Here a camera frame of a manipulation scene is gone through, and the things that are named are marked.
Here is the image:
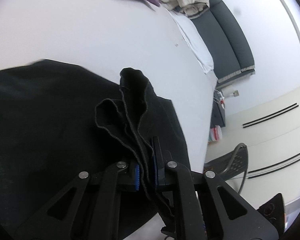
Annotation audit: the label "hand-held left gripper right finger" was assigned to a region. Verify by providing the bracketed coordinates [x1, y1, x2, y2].
[151, 136, 285, 240]

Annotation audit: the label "grey mesh chair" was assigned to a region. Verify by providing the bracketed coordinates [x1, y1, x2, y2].
[204, 142, 248, 193]

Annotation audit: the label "grey nightstand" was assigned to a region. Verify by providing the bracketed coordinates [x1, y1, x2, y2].
[211, 89, 227, 128]

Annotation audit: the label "grey sofa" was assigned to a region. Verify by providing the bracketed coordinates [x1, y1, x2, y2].
[194, 0, 255, 88]

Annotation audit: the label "white charger cable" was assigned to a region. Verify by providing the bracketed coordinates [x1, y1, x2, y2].
[214, 90, 225, 107]

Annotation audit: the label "striped colourful container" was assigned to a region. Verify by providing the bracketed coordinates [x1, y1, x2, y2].
[209, 126, 223, 143]

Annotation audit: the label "black rail strip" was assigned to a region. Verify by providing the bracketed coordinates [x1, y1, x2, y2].
[242, 104, 299, 129]
[247, 147, 300, 179]

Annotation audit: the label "black patterned object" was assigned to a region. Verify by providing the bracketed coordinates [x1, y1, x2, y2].
[259, 192, 287, 233]

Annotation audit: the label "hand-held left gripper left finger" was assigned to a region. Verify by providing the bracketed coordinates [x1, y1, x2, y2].
[14, 161, 140, 240]

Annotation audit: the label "black pants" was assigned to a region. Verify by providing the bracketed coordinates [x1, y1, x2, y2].
[0, 59, 190, 240]

